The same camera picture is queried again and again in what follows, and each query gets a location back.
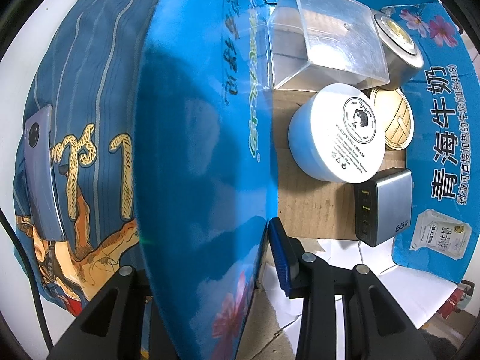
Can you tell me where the black cable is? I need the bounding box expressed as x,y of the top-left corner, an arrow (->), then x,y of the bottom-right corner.
0,207 -> 56,351

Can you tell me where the clear acrylic box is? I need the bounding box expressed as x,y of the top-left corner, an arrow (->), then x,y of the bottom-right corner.
268,0 -> 390,92

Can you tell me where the silver round tin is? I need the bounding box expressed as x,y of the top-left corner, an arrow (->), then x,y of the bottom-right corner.
372,10 -> 424,90

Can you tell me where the white cream jar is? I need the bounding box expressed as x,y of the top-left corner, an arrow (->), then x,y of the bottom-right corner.
288,83 -> 385,184

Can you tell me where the grey 65w charger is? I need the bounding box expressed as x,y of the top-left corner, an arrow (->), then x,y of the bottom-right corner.
354,167 -> 413,247

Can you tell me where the gold round tin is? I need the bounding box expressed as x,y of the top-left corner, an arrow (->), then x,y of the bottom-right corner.
370,88 -> 414,150

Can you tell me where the blue striped bed cover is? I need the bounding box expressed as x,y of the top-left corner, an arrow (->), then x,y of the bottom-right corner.
13,0 -> 159,315

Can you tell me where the blue cardboard milk box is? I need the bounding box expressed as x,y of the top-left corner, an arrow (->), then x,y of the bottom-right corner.
133,0 -> 479,359

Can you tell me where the grey smartphone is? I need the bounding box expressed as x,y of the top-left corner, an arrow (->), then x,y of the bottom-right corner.
24,105 -> 66,242

